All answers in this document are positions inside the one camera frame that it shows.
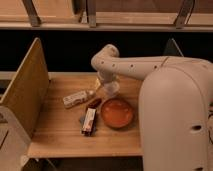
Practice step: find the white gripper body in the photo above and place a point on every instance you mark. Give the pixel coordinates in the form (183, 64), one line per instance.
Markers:
(107, 79)

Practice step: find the white ceramic cup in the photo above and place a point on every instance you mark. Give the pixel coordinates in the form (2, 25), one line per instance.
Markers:
(111, 89)

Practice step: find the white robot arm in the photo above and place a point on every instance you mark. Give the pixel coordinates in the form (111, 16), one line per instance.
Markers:
(174, 105)

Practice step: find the orange ceramic bowl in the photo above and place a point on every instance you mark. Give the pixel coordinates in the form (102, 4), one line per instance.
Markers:
(117, 113)

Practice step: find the right dark divider panel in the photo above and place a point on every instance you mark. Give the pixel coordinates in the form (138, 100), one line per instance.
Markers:
(172, 48)

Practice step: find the left wooden divider panel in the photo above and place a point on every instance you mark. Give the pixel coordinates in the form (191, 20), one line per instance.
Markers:
(22, 100)

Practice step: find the wooden shelf rail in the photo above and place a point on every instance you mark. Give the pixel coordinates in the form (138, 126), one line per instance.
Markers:
(108, 15)

